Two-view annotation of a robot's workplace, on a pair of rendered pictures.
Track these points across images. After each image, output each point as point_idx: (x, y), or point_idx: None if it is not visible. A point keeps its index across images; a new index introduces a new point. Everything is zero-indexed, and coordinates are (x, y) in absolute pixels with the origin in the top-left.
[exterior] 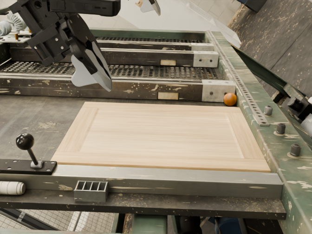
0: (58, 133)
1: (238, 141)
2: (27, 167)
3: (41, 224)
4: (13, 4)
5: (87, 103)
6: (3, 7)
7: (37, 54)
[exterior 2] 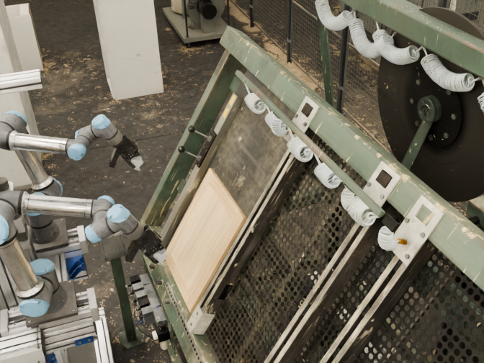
0: (231, 184)
1: (176, 266)
2: (200, 154)
3: None
4: (124, 135)
5: (240, 217)
6: (353, 184)
7: (135, 144)
